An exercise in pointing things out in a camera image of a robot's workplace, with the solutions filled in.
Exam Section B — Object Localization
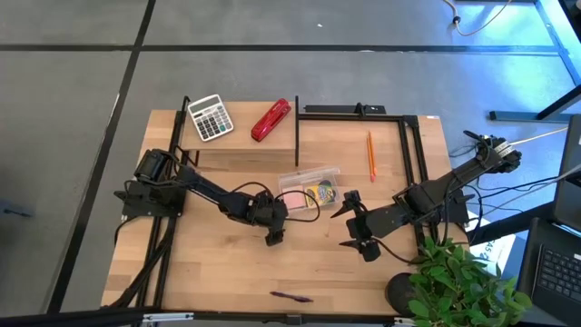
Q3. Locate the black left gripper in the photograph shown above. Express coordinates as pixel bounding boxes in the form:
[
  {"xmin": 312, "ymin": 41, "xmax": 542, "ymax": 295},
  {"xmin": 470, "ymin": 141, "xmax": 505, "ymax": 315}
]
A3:
[{"xmin": 247, "ymin": 190, "xmax": 290, "ymax": 247}]

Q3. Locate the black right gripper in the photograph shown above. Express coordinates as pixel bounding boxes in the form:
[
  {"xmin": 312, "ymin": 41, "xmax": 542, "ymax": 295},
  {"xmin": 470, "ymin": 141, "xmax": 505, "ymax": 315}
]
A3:
[{"xmin": 330, "ymin": 190, "xmax": 382, "ymax": 263}]

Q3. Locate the yellow green crayon box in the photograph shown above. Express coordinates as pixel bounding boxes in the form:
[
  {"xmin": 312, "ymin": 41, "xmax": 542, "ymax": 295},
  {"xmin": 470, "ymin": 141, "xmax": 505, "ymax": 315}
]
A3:
[{"xmin": 302, "ymin": 179, "xmax": 340, "ymax": 209}]

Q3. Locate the purple pen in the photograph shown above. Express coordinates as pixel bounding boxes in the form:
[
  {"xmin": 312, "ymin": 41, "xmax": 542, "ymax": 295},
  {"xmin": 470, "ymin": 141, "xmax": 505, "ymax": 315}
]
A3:
[{"xmin": 270, "ymin": 291, "xmax": 314, "ymax": 304}]

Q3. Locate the orange pencil pink eraser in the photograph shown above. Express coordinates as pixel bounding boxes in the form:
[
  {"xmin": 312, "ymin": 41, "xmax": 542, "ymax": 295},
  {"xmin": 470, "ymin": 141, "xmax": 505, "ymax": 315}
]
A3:
[{"xmin": 365, "ymin": 134, "xmax": 376, "ymax": 183}]

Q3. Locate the clear plastic pencil box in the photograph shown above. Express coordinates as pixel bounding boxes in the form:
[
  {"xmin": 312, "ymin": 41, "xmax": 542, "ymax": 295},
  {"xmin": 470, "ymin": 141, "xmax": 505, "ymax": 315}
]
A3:
[{"xmin": 277, "ymin": 165, "xmax": 341, "ymax": 213}]

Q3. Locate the black plant pot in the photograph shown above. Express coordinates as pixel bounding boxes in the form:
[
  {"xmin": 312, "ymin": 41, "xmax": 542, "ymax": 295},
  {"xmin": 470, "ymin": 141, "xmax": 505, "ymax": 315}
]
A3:
[{"xmin": 384, "ymin": 272, "xmax": 417, "ymax": 318}]

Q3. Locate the green leafy plant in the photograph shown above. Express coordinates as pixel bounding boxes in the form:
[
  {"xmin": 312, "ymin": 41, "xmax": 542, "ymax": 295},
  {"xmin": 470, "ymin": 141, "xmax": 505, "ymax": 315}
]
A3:
[{"xmin": 406, "ymin": 235, "xmax": 535, "ymax": 327}]

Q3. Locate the red stapler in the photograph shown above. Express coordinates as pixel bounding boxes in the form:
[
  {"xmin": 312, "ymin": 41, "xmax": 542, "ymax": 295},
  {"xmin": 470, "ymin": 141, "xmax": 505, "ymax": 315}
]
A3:
[{"xmin": 251, "ymin": 97, "xmax": 292, "ymax": 143}]

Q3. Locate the white grey calculator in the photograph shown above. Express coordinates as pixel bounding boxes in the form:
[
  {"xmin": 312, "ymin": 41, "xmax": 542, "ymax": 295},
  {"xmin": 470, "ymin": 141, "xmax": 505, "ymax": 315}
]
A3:
[{"xmin": 187, "ymin": 94, "xmax": 235, "ymax": 143}]

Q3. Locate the white paper sheet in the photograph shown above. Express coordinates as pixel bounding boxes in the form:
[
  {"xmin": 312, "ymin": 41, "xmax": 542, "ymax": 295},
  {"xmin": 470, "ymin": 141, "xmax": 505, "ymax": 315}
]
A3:
[{"xmin": 469, "ymin": 213, "xmax": 517, "ymax": 273}]

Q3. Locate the black laptop keyboard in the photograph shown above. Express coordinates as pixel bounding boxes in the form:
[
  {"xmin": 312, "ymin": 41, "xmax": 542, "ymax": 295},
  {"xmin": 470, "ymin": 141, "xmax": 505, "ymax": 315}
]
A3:
[{"xmin": 517, "ymin": 216, "xmax": 581, "ymax": 326}]

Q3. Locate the dark monitor screen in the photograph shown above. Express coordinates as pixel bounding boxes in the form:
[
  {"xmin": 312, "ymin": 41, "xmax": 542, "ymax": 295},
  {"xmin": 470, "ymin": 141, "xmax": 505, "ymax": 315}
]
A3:
[{"xmin": 551, "ymin": 113, "xmax": 581, "ymax": 233}]

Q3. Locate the black metal shelf frame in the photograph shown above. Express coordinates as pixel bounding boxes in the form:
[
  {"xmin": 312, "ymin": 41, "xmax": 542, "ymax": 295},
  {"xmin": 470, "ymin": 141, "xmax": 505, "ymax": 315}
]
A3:
[{"xmin": 174, "ymin": 94, "xmax": 300, "ymax": 167}]

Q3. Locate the dark metal desk frame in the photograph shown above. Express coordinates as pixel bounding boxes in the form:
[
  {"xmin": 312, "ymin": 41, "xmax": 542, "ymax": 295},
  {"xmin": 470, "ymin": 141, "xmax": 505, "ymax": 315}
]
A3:
[{"xmin": 488, "ymin": 0, "xmax": 581, "ymax": 124}]

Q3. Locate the white cable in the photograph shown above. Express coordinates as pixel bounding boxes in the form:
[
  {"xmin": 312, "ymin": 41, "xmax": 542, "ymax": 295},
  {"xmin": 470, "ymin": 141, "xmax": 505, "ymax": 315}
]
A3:
[{"xmin": 507, "ymin": 125, "xmax": 571, "ymax": 147}]

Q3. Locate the beige floor cable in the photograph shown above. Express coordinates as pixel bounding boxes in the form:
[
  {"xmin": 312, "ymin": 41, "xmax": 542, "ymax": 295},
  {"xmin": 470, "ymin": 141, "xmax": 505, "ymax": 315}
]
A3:
[{"xmin": 442, "ymin": 0, "xmax": 514, "ymax": 37}]

